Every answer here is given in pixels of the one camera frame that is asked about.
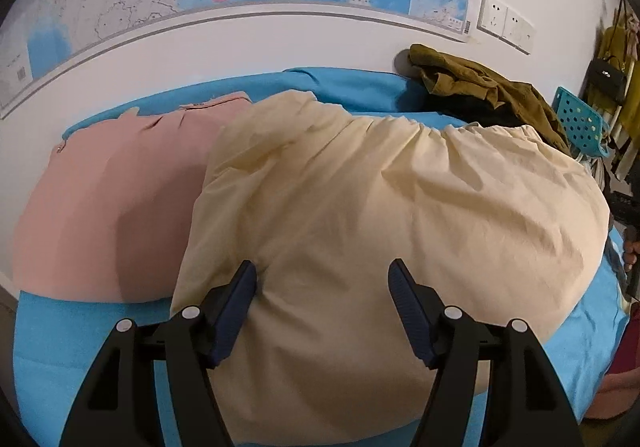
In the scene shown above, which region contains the pink garment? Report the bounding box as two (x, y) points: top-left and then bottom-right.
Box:
(11, 92), (253, 304)

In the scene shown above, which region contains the olive green garment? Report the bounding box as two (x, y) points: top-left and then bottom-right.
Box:
(407, 44), (573, 155)

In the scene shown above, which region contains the cream yellow shirt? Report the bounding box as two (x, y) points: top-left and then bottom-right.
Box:
(170, 90), (611, 447)

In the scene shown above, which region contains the person's right hand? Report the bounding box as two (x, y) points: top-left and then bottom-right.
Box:
(622, 227), (640, 274)

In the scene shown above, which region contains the blue bed sheet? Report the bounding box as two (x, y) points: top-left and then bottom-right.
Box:
(12, 67), (631, 447)

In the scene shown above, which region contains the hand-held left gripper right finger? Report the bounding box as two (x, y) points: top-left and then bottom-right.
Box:
(387, 258), (583, 447)

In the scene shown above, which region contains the salmon red cloth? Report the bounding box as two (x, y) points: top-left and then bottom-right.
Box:
(584, 302), (640, 422)

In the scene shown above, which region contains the black hanging bag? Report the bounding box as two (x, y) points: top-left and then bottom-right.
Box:
(585, 56), (629, 104)

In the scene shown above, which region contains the white wall socket plate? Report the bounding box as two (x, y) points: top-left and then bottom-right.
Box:
(476, 0), (507, 36)
(502, 6), (536, 54)

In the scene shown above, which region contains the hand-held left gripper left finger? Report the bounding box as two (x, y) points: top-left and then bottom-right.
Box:
(59, 259), (258, 447)

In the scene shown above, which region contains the teal perforated plastic chair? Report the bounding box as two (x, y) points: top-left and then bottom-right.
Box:
(552, 86), (612, 159)

